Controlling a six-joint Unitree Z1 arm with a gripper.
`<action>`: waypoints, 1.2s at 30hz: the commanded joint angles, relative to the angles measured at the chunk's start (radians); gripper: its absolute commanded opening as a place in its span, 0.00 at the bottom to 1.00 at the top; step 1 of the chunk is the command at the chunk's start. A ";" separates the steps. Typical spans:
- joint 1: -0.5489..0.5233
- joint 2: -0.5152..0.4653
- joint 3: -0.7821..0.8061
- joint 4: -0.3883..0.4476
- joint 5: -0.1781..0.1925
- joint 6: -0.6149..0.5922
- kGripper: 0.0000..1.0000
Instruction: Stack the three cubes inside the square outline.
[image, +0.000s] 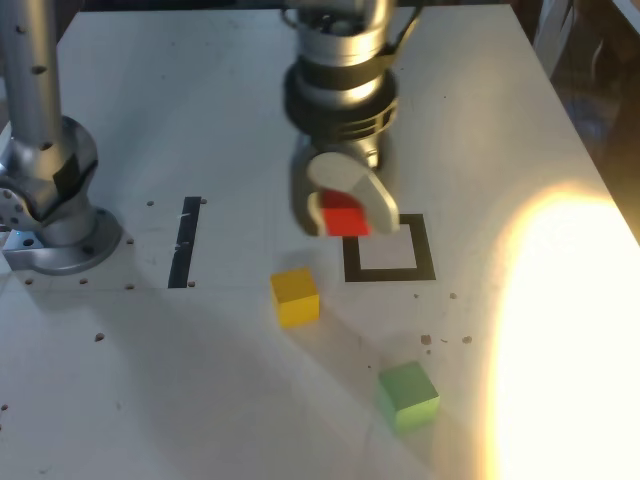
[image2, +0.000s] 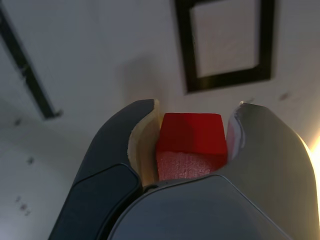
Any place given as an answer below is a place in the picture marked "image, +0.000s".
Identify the red cube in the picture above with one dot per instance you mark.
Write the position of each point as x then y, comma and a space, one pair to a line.
345, 220

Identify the pale wooden slats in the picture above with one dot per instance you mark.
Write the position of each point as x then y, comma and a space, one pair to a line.
547, 40

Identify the black tape square outline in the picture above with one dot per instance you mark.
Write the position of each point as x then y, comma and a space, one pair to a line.
425, 260

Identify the green cube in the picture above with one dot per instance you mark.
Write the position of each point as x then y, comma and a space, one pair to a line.
407, 397

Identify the yellow cube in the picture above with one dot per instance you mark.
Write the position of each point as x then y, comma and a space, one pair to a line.
295, 300

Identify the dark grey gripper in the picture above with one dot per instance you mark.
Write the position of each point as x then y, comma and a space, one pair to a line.
372, 150

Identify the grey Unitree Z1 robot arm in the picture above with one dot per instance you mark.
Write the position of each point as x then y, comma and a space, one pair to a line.
35, 125

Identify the black tape strip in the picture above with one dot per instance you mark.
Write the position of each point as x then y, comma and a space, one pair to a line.
184, 240

